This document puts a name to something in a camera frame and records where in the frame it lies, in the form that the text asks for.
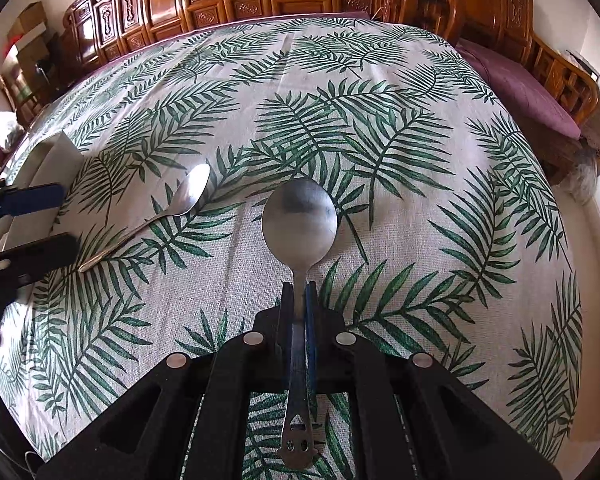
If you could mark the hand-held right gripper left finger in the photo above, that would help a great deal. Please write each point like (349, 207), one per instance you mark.
(287, 340)

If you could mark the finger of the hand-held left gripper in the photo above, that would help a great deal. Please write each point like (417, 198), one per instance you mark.
(35, 199)
(45, 250)

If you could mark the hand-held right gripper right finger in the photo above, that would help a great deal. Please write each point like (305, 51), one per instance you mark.
(311, 340)

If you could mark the white rectangular tray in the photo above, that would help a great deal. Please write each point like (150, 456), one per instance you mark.
(50, 160)

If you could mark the matte round steel spoon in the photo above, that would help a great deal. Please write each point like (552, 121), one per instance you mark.
(300, 220)

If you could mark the shiny slim steel spoon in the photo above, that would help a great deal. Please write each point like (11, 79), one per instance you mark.
(192, 187)

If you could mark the white plastic bag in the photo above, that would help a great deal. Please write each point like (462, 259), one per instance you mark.
(2, 125)

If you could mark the dark wooden chair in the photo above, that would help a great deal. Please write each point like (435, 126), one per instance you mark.
(22, 100)

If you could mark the stack of cardboard cartons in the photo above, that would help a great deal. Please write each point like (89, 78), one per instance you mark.
(30, 35)

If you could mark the leaf print tablecloth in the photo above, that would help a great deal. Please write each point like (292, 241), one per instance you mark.
(330, 135)

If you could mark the clear plastic bag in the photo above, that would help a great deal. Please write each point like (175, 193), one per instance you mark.
(582, 175)

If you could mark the long purple sofa cushion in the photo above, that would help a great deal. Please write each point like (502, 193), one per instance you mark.
(350, 13)

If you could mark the purple armchair cushion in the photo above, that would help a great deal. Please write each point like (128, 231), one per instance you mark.
(520, 85)

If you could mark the wooden side table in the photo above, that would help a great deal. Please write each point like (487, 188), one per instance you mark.
(595, 135)

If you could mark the carved wooden armchair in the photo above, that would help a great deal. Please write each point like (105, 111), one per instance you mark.
(505, 5)

